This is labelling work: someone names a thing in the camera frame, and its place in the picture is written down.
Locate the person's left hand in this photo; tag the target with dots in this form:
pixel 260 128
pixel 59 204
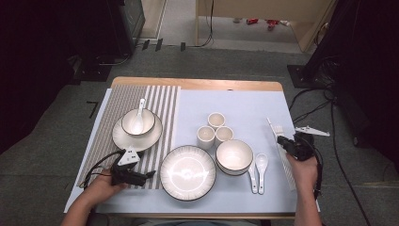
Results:
pixel 102 191

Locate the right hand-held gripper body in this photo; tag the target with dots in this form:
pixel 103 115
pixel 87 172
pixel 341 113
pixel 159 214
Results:
pixel 302 147

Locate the pale blue table sheet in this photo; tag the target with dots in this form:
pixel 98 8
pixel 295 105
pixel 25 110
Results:
pixel 244 103

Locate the brown white striped placemat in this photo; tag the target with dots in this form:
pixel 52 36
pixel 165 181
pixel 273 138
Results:
pixel 125 100

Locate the white plate with dark rim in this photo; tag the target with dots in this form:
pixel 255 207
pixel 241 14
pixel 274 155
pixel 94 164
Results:
pixel 138 142
pixel 188 172

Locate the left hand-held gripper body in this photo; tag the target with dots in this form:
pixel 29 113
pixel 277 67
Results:
pixel 129 156

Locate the black curtain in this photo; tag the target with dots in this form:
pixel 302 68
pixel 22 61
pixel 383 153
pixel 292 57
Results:
pixel 370 62
pixel 37 62

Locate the white bowl with dark rim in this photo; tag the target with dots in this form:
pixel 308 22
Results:
pixel 234 174
pixel 147 122
pixel 234 156

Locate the black equipment case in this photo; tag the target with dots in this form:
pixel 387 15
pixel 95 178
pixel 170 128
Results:
pixel 133 22

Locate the row of white chopsticks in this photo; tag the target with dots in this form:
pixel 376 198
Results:
pixel 286 169

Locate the small red object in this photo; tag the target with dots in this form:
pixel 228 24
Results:
pixel 272 23
pixel 252 21

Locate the small white object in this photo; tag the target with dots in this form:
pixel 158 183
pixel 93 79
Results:
pixel 284 22
pixel 237 20

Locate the black stand base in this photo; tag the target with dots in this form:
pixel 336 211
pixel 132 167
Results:
pixel 298 77
pixel 94 73

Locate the white ceramic spoon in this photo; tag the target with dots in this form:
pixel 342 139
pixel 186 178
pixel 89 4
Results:
pixel 253 183
pixel 261 163
pixel 137 125

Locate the white ceramic cup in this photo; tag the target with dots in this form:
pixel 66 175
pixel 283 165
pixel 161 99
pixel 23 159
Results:
pixel 216 121
pixel 206 138
pixel 224 134

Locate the person's clothing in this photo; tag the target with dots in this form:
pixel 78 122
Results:
pixel 194 223

